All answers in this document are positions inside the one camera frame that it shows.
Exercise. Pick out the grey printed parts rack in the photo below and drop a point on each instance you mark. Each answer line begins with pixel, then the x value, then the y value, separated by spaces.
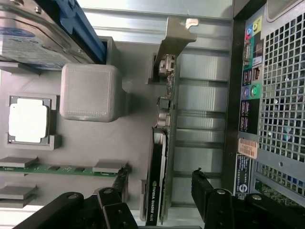
pixel 95 143

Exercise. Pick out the hard disk blue label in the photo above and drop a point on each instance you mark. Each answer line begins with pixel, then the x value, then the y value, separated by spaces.
pixel 28 43

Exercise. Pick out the green RAM stick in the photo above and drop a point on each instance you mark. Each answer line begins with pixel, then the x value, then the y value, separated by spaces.
pixel 59 169

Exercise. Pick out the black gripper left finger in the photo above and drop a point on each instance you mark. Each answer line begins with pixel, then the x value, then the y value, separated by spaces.
pixel 112 214

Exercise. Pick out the silver CPU chip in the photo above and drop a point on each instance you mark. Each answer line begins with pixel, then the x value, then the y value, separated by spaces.
pixel 28 119

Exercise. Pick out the blue disk caddy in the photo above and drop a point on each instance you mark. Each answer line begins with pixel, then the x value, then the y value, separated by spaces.
pixel 71 19

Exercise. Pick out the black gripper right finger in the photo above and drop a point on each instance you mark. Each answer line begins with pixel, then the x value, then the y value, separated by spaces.
pixel 219 210

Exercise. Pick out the black open PC case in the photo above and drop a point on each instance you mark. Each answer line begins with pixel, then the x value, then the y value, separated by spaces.
pixel 281 95

